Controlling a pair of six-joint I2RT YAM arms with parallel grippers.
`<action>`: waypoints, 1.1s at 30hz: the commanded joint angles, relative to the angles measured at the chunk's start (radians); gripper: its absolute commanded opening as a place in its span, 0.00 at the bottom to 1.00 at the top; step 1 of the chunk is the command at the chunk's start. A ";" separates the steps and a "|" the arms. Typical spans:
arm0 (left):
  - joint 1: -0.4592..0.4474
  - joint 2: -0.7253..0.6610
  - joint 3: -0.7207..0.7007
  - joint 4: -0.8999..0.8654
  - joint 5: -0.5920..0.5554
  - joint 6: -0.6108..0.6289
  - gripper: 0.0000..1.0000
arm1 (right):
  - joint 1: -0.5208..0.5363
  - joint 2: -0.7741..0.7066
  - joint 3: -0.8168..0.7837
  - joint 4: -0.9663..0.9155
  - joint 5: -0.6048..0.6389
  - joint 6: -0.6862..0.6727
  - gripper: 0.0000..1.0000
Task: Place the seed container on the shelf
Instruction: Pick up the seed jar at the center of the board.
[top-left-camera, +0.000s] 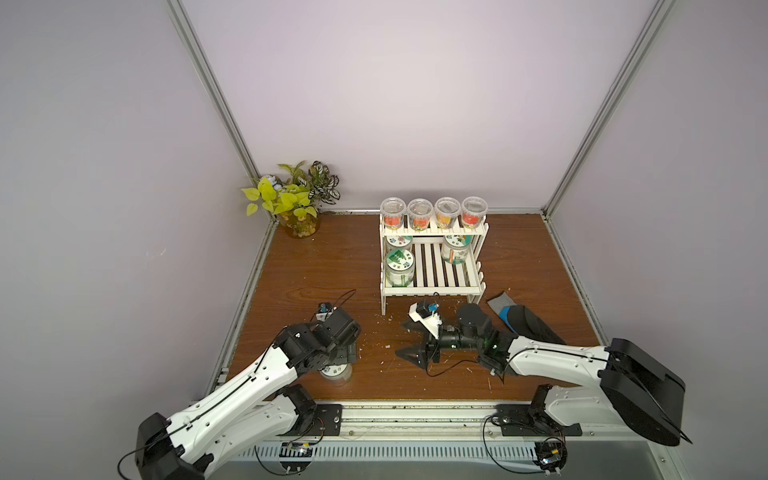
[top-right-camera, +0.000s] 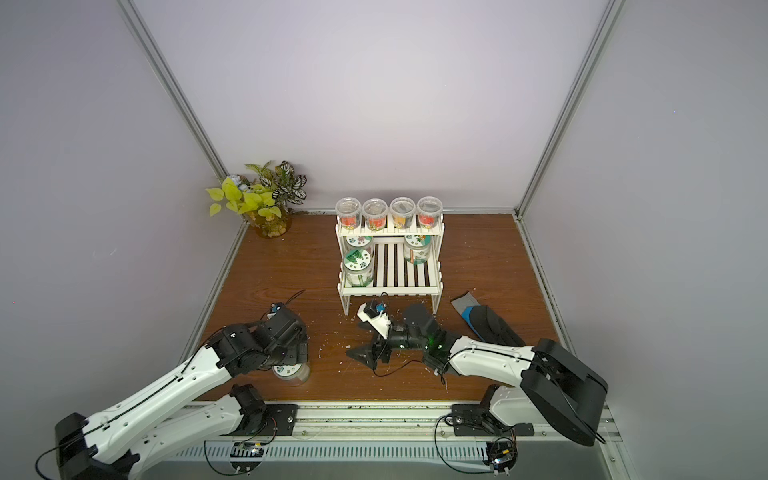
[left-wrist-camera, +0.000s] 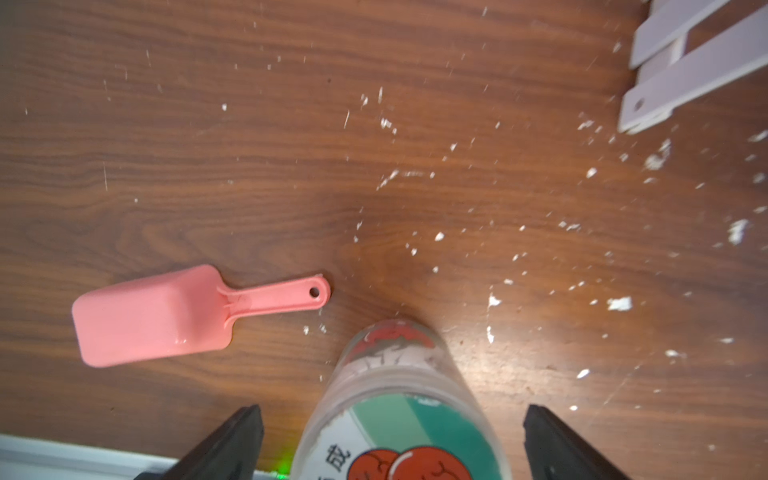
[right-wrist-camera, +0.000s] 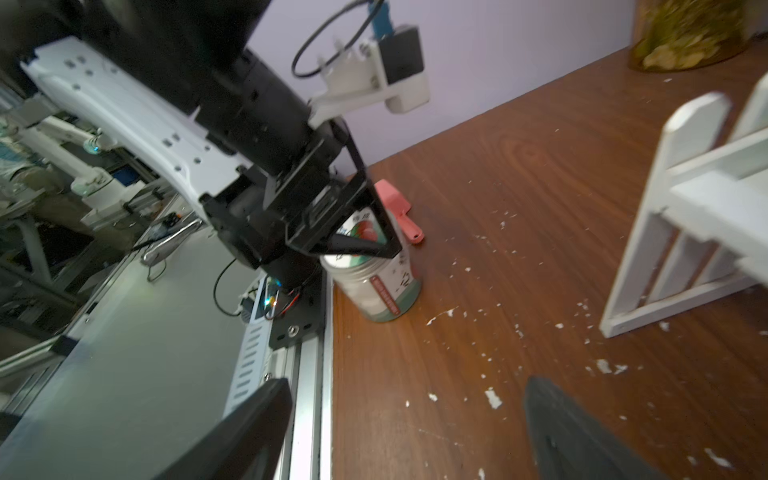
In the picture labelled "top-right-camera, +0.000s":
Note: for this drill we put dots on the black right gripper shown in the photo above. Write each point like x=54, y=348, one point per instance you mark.
x=381, y=345

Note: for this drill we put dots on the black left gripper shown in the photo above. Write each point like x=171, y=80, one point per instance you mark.
x=297, y=351

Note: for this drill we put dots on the jar with strawberry lid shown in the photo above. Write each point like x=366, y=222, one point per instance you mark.
x=296, y=374

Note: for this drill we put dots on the jar with tree lid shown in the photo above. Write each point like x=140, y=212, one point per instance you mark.
x=358, y=268

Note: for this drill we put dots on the jar with orange flower lid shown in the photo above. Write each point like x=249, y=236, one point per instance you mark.
x=417, y=248

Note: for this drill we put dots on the clear seed container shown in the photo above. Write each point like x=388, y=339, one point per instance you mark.
x=375, y=213
x=402, y=210
x=429, y=211

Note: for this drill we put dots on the clear container red seeds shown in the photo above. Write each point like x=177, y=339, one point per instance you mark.
x=349, y=213

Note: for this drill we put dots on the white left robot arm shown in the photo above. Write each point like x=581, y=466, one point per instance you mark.
x=124, y=440

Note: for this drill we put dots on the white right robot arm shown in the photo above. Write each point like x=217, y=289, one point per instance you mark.
x=567, y=393

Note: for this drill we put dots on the white wooden slatted shelf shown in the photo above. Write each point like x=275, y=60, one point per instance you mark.
x=393, y=275

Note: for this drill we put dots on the black blue garden glove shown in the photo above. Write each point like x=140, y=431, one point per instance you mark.
x=487, y=325

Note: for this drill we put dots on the left controller board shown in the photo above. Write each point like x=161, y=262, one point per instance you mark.
x=246, y=456

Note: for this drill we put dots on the controller board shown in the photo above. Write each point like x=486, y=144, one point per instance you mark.
x=502, y=455
x=246, y=456

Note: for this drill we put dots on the green potted plant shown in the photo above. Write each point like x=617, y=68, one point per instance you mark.
x=264, y=201

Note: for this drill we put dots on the right controller board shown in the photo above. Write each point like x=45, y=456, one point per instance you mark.
x=502, y=455

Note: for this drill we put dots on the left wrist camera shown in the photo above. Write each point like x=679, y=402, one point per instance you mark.
x=274, y=309

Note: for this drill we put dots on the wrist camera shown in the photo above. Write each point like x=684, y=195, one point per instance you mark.
x=373, y=314
x=274, y=309

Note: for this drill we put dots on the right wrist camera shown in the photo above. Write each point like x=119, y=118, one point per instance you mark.
x=373, y=314

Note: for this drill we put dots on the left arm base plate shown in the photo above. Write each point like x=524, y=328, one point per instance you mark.
x=270, y=420

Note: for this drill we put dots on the aluminium front rail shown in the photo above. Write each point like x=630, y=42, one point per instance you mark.
x=405, y=420

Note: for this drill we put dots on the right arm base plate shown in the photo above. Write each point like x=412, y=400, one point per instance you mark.
x=474, y=420

